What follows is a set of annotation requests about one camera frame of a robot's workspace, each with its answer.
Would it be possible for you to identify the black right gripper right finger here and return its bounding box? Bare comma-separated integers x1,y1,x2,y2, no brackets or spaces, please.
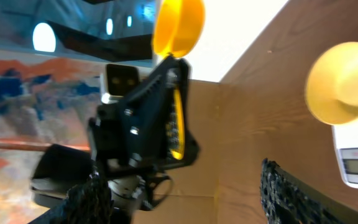
260,159,358,224

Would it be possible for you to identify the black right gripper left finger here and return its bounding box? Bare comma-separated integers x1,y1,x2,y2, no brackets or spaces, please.
29,175,114,224

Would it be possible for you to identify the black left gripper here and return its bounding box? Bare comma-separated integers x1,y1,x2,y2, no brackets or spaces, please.
88,55,200,177

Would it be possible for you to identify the yellow measuring scoop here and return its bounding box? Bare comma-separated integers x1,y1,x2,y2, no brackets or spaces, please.
152,0,205,160

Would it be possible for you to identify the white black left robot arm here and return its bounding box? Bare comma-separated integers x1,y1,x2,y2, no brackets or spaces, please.
30,56,200,219

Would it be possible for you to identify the yellow plastic bowl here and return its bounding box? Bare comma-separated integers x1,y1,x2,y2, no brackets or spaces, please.
305,42,358,125

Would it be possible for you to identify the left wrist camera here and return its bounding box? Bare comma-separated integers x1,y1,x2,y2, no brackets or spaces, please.
100,63,140,104

